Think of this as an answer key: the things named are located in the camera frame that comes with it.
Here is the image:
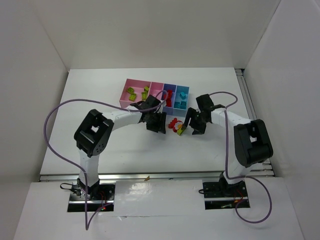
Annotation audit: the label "small teal lego brick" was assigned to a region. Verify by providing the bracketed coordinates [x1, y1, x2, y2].
[174, 101, 187, 110]

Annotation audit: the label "red lego brick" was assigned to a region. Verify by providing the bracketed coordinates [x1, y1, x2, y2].
[166, 98, 172, 108]
[163, 90, 173, 99]

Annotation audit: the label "red flower lego figure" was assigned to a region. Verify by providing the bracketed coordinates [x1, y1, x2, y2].
[168, 117, 183, 133]

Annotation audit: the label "lime green base brick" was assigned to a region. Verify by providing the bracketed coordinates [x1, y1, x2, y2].
[176, 125, 186, 136]

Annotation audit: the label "green lego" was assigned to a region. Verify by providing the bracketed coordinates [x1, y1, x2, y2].
[141, 91, 148, 101]

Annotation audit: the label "green long lego brick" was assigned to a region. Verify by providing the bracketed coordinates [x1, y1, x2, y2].
[129, 93, 137, 102]

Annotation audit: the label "teal lego piece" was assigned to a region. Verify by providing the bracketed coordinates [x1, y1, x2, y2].
[179, 91, 187, 100]

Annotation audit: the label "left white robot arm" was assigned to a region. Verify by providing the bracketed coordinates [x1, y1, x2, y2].
[74, 95, 167, 199]

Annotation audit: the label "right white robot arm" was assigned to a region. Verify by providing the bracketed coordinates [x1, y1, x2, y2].
[168, 94, 273, 198]

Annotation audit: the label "purple container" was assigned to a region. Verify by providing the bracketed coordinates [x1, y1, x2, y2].
[163, 83, 177, 116]

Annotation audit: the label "small pink container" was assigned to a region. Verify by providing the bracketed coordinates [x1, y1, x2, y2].
[148, 81, 164, 97]

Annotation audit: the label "large pink container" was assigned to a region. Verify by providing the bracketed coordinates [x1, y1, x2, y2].
[119, 78, 151, 108]

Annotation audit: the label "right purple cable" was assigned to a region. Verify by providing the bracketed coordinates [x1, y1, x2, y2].
[208, 91, 273, 224]

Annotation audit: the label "purple cable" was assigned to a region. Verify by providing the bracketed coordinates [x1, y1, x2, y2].
[208, 91, 273, 224]
[43, 90, 169, 231]

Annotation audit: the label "front aluminium rail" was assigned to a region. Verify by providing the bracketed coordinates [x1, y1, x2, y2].
[39, 171, 221, 182]

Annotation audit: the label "aluminium rail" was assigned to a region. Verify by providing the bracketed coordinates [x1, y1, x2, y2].
[39, 171, 221, 182]
[234, 67, 276, 178]

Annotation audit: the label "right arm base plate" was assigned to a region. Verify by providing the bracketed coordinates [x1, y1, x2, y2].
[198, 181, 250, 210]

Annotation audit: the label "right side aluminium rail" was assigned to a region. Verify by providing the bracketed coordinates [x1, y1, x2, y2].
[234, 67, 276, 178]

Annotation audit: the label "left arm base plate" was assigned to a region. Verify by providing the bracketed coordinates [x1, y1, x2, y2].
[67, 183, 116, 213]

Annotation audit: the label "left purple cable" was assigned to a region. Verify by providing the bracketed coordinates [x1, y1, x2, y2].
[43, 90, 169, 231]

